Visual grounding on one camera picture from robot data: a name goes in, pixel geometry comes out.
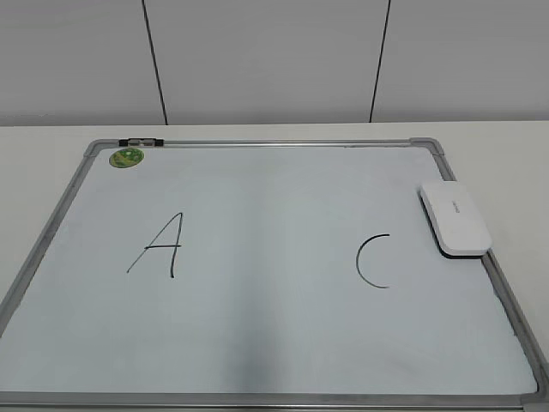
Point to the white rectangular board eraser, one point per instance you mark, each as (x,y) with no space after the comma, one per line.
(458,225)

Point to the black and silver hanger clip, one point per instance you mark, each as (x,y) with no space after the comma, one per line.
(141,142)

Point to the round green magnet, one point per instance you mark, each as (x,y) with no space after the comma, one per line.
(126,157)

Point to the white aluminium-framed whiteboard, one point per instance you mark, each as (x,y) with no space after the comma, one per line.
(240,275)

